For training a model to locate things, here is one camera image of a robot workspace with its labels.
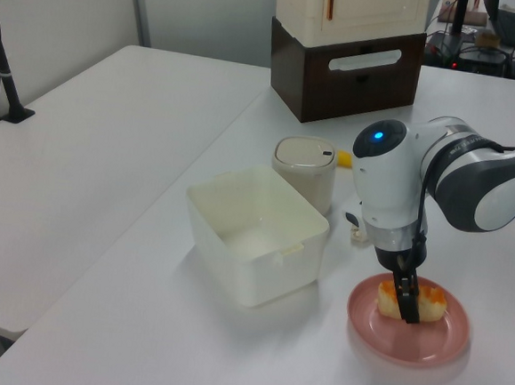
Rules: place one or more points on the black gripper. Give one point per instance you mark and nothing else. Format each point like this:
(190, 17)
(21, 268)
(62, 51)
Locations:
(392, 259)

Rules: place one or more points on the orange glazed bread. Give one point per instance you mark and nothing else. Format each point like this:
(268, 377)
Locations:
(431, 304)

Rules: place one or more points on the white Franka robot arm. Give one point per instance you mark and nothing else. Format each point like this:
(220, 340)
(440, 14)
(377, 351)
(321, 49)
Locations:
(463, 182)

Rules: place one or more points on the pink plate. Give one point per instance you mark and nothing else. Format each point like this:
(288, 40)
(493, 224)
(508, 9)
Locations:
(384, 340)

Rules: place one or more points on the crumpled white paper ball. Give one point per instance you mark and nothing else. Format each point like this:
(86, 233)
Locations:
(358, 234)

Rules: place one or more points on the small white lidded bin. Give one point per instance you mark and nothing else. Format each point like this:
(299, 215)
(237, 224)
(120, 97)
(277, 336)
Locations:
(303, 174)

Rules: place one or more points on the white plastic storage box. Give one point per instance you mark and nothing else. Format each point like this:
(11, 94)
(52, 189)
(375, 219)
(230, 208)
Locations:
(254, 228)

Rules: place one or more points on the dark brown drawer box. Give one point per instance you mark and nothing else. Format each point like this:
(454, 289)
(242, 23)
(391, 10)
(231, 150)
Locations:
(359, 89)

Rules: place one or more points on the black upright post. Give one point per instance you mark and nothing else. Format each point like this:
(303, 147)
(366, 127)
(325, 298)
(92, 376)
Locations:
(458, 16)

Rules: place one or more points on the black camera stand pole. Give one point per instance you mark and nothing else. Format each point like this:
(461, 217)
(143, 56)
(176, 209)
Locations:
(3, 74)

